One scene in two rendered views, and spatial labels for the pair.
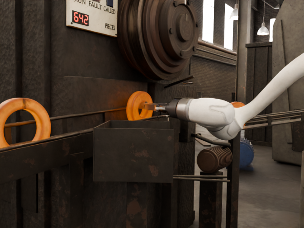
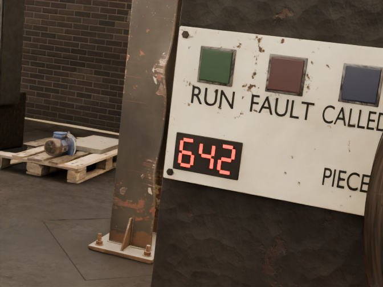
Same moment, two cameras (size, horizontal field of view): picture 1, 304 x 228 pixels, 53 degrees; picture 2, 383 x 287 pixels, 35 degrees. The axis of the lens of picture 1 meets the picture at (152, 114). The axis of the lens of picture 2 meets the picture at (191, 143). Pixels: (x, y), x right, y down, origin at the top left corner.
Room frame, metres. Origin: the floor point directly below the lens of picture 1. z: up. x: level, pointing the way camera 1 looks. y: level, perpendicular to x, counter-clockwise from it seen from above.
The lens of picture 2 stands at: (0.95, -0.37, 1.22)
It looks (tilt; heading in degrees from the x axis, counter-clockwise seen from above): 10 degrees down; 71
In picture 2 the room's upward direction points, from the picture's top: 7 degrees clockwise
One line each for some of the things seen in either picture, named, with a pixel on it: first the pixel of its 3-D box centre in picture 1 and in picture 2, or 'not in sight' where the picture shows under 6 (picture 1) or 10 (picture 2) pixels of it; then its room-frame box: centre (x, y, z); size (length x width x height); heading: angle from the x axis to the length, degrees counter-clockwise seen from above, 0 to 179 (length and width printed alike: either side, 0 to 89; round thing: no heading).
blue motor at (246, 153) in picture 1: (239, 152); not in sight; (3.53, -1.03, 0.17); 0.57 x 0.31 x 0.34; 164
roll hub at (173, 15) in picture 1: (181, 28); not in sight; (1.41, -0.13, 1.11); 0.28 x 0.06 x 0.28; 144
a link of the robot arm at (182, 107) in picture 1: (186, 109); not in sight; (1.20, -0.14, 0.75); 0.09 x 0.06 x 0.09; 144
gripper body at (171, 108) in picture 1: (170, 108); not in sight; (1.24, -0.08, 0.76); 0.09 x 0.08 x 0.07; 54
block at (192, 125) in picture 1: (183, 119); not in sight; (1.67, -0.17, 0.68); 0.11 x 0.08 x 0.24; 54
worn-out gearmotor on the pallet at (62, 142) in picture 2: not in sight; (66, 143); (1.55, 4.72, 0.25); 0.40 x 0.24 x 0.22; 54
